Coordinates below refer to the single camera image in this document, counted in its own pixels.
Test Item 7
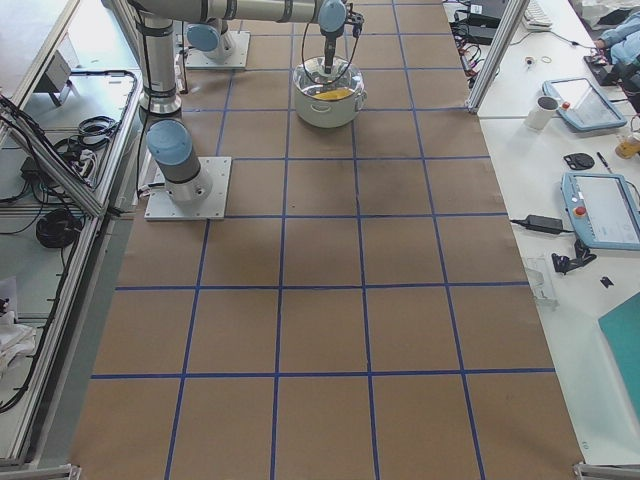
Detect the clear plastic box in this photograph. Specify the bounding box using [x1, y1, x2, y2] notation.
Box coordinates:
[522, 257, 559, 310]

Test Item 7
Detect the black power adapter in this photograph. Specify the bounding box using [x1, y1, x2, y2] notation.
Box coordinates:
[510, 214, 572, 235]

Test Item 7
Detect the yellow corn cob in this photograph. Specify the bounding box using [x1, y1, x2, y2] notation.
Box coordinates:
[314, 87, 353, 101]

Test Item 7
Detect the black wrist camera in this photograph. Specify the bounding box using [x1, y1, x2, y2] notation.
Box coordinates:
[345, 2, 364, 39]

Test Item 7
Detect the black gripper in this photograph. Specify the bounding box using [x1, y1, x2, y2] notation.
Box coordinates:
[322, 30, 336, 75]

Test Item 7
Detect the black pen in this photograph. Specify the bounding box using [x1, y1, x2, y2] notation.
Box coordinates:
[596, 152, 613, 174]

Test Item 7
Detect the black coiled cable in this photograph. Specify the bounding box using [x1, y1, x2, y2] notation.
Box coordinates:
[35, 207, 84, 250]

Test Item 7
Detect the lower teach pendant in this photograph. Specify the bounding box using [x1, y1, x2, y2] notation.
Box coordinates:
[560, 172, 639, 251]

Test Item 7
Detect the black camera cable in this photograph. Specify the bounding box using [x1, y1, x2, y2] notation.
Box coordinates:
[301, 9, 361, 86]

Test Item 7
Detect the pale green electric pot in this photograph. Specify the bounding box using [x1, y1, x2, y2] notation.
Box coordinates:
[293, 56, 367, 129]

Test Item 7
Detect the upper teach pendant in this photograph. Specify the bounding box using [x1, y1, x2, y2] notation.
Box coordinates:
[542, 77, 627, 132]

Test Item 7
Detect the white mug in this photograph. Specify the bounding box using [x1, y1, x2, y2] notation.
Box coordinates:
[524, 95, 559, 131]

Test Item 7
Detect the aluminium frame post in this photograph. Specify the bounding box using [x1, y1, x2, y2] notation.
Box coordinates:
[466, 0, 528, 114]

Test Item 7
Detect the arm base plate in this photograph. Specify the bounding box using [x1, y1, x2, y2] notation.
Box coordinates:
[144, 157, 232, 221]
[186, 25, 250, 70]

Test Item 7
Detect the teach pendant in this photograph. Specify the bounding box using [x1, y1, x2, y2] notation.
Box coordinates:
[542, 77, 627, 132]
[560, 172, 639, 251]

